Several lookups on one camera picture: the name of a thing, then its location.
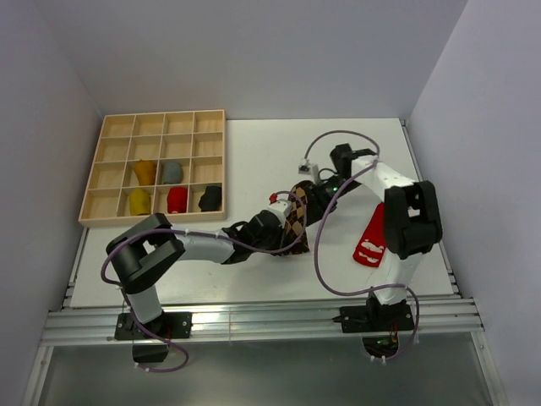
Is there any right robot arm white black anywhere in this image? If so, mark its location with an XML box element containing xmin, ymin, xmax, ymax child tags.
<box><xmin>314</xmin><ymin>144</ymin><xmax>443</xmax><ymax>333</ymax></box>

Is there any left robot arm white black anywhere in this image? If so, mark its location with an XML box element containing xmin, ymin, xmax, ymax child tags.
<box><xmin>106</xmin><ymin>210</ymin><xmax>286</xmax><ymax>337</ymax></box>

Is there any mustard yellow striped sock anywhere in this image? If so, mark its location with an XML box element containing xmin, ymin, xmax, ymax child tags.
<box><xmin>133</xmin><ymin>160</ymin><xmax>156</xmax><ymax>186</ymax></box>

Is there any black box under rail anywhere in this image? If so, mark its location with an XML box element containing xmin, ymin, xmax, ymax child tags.
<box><xmin>132</xmin><ymin>344</ymin><xmax>169</xmax><ymax>365</ymax></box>

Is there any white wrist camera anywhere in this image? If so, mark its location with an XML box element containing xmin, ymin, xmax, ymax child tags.
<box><xmin>298</xmin><ymin>158</ymin><xmax>320</xmax><ymax>183</ymax></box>
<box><xmin>267</xmin><ymin>193</ymin><xmax>292</xmax><ymax>223</ymax></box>

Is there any wooden compartment tray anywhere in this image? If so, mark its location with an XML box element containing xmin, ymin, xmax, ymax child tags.
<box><xmin>79</xmin><ymin>109</ymin><xmax>227</xmax><ymax>228</ymax></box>

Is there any red white fluffy sock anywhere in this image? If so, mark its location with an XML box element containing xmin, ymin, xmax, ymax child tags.
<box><xmin>352</xmin><ymin>203</ymin><xmax>386</xmax><ymax>268</ymax></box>

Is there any rolled black sock in tray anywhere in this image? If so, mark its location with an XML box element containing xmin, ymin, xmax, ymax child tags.
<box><xmin>198</xmin><ymin>184</ymin><xmax>222</xmax><ymax>212</ymax></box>

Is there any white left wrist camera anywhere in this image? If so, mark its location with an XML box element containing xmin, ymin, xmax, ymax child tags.
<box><xmin>267</xmin><ymin>193</ymin><xmax>292</xmax><ymax>223</ymax></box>

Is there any aluminium rail frame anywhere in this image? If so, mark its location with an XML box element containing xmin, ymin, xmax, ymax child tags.
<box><xmin>20</xmin><ymin>118</ymin><xmax>508</xmax><ymax>406</ymax></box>

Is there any brown argyle sock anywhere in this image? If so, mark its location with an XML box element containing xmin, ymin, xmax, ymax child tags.
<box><xmin>279</xmin><ymin>180</ymin><xmax>314</xmax><ymax>256</ymax></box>

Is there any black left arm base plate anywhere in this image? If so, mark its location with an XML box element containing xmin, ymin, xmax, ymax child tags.
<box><xmin>114</xmin><ymin>312</ymin><xmax>192</xmax><ymax>341</ymax></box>

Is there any rolled red sock in tray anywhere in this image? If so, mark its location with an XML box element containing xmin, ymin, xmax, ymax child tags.
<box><xmin>167</xmin><ymin>187</ymin><xmax>189</xmax><ymax>214</ymax></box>

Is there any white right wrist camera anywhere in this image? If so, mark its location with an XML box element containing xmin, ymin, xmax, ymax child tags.
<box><xmin>298</xmin><ymin>158</ymin><xmax>320</xmax><ymax>183</ymax></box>

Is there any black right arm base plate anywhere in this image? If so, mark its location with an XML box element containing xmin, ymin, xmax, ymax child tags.
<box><xmin>332</xmin><ymin>304</ymin><xmax>414</xmax><ymax>333</ymax></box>

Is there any rolled mustard sock in tray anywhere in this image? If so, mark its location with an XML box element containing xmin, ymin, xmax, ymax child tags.
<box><xmin>128</xmin><ymin>189</ymin><xmax>151</xmax><ymax>216</ymax></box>

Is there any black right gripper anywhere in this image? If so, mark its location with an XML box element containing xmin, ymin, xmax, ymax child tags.
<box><xmin>303</xmin><ymin>176</ymin><xmax>361</xmax><ymax>228</ymax></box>

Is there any grey sock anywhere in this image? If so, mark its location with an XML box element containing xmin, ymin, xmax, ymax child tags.
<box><xmin>161</xmin><ymin>161</ymin><xmax>183</xmax><ymax>184</ymax></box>

